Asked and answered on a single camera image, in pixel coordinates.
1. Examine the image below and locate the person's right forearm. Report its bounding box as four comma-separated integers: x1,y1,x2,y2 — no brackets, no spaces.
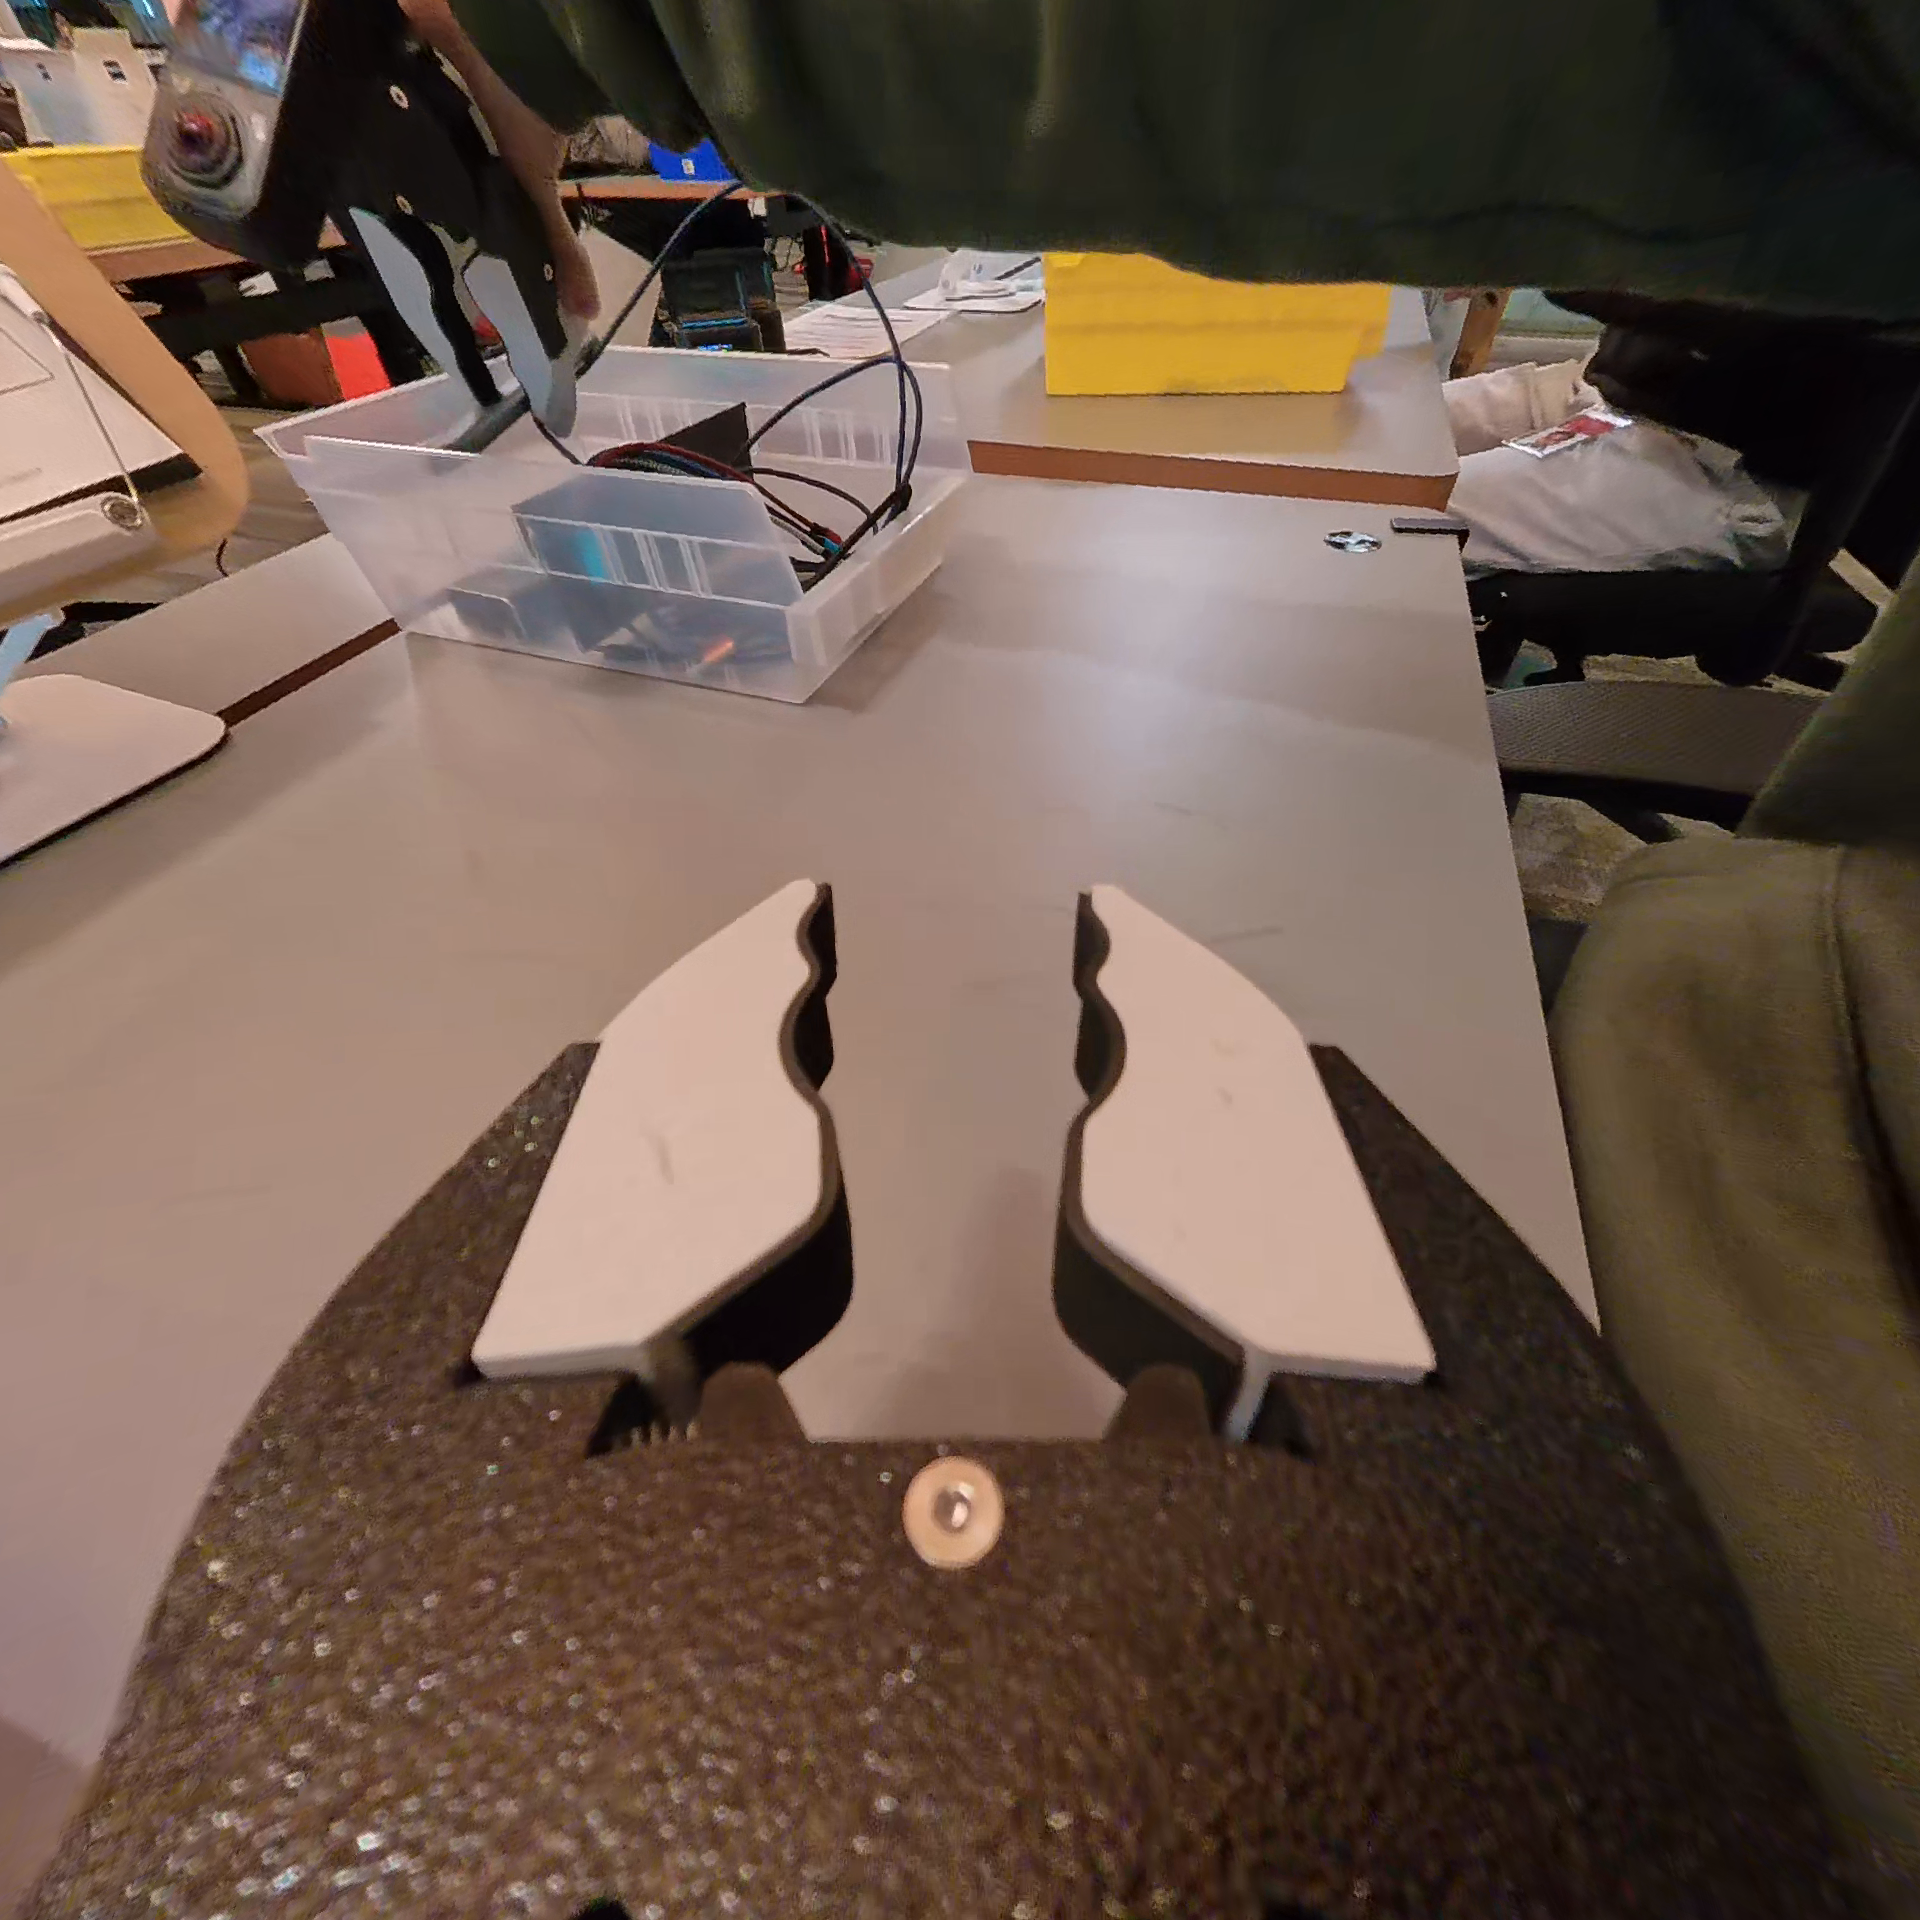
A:
449,0,1920,324

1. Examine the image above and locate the person's green clothing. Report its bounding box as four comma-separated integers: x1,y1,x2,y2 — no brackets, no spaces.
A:
1552,569,1920,1920

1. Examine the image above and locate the person's right hand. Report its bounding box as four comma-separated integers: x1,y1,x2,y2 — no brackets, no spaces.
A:
401,0,605,366

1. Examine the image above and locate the white stand base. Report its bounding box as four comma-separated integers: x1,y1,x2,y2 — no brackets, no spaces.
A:
0,671,230,869

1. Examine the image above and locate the clear plastic bin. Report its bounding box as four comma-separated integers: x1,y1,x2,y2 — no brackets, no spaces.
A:
255,346,973,706

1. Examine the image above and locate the printed instruction sheet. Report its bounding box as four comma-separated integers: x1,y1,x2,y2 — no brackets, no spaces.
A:
0,263,204,577

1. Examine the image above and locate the white cloth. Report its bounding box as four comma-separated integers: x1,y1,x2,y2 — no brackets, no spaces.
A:
1447,359,1793,577

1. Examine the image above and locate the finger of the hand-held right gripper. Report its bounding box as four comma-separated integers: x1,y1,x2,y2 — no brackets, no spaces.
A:
462,252,584,433
350,209,500,413

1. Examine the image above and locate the yellow plastic bin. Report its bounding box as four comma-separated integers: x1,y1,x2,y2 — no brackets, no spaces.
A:
0,143,196,252
1042,252,1394,398

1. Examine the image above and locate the black hub cable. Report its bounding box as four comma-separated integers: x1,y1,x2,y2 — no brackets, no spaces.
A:
532,181,928,528

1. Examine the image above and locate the white paper sheet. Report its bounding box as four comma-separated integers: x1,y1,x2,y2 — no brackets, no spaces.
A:
785,298,920,359

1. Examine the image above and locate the dark blue box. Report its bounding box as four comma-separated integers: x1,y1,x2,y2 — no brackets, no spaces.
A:
511,480,798,600

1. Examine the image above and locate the braided multi-head charging cable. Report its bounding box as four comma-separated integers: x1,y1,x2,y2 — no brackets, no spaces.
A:
582,438,904,584

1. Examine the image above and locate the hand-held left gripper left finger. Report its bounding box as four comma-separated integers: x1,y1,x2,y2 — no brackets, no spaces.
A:
468,877,855,1389

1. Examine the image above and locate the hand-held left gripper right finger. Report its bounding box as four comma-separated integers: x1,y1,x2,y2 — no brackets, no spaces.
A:
1054,882,1440,1445

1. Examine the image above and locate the black office chair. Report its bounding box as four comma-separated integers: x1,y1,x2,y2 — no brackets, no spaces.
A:
1470,293,1920,841

